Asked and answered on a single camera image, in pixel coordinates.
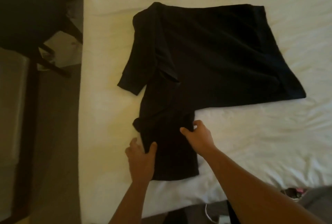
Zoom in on person's left hand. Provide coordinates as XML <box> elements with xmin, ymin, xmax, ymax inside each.
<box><xmin>124</xmin><ymin>137</ymin><xmax>158</xmax><ymax>185</ymax></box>

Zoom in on person's right hand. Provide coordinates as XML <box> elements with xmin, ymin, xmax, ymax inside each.
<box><xmin>179</xmin><ymin>120</ymin><xmax>218</xmax><ymax>158</ymax></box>

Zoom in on person's left forearm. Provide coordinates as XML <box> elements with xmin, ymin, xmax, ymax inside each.
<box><xmin>109</xmin><ymin>179</ymin><xmax>150</xmax><ymax>224</ymax></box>

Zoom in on black t-shirt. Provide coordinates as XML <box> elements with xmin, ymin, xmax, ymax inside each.
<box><xmin>117</xmin><ymin>2</ymin><xmax>307</xmax><ymax>181</ymax></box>

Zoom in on thin white cord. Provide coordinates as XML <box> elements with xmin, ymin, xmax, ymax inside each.
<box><xmin>204</xmin><ymin>203</ymin><xmax>231</xmax><ymax>224</ymax></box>

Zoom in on white bed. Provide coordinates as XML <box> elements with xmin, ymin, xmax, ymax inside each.
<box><xmin>78</xmin><ymin>0</ymin><xmax>332</xmax><ymax>224</ymax></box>

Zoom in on person's right forearm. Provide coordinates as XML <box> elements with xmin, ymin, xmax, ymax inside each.
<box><xmin>200</xmin><ymin>148</ymin><xmax>325</xmax><ymax>224</ymax></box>

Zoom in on black round stool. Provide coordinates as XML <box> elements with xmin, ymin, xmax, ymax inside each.
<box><xmin>0</xmin><ymin>0</ymin><xmax>84</xmax><ymax>78</ymax></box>

